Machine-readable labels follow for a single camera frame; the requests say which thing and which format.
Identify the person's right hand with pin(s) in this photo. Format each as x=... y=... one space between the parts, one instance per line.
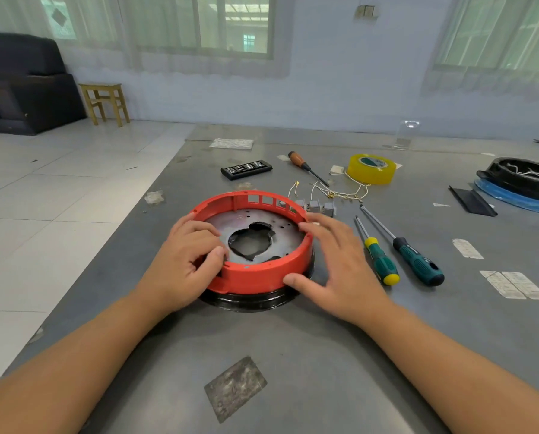
x=351 y=280

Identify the person's left hand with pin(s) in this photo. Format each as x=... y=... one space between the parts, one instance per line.
x=179 y=271

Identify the person's right forearm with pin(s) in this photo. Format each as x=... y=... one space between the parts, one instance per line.
x=455 y=379

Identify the person's left forearm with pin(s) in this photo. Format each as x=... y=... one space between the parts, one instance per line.
x=70 y=370

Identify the dark green black screwdriver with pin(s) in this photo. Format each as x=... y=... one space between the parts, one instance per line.
x=421 y=266

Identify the yellow tape roll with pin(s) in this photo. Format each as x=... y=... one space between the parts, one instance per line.
x=369 y=176

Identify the small white card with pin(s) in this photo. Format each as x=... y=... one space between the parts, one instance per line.
x=336 y=170

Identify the white label sticker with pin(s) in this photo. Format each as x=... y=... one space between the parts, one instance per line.
x=500 y=284
x=467 y=249
x=529 y=286

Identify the black bit set case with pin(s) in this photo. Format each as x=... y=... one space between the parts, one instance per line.
x=246 y=169

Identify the white paper sheet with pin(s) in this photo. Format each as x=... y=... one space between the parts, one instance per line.
x=231 y=144

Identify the black flat plate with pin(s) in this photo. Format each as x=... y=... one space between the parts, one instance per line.
x=473 y=202

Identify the clear acrylic stand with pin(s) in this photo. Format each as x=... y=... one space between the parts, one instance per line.
x=403 y=142

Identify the black round housing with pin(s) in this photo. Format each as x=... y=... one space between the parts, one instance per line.
x=513 y=185

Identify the wooden stool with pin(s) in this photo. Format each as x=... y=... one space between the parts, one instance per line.
x=101 y=87

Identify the wide sheer curtain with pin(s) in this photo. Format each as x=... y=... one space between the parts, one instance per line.
x=170 y=65

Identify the black armchair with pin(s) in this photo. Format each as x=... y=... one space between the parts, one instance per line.
x=29 y=99

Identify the narrow sheer curtain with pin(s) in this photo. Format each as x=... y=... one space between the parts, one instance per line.
x=482 y=83

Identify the wide window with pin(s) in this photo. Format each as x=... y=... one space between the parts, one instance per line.
x=233 y=27

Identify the narrow window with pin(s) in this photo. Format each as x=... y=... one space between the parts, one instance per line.
x=495 y=36

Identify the wall switch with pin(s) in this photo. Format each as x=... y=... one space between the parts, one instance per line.
x=365 y=12

